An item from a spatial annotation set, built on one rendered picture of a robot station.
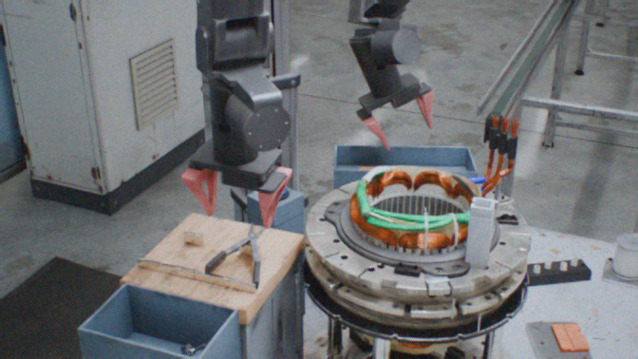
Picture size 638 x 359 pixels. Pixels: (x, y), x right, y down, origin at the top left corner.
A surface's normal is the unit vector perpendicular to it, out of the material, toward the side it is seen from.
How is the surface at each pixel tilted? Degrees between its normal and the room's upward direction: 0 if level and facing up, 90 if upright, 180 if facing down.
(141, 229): 0
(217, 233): 0
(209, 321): 90
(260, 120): 94
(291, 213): 90
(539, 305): 0
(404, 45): 75
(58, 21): 90
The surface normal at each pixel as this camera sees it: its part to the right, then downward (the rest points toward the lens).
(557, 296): 0.00, -0.89
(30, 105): -0.39, 0.42
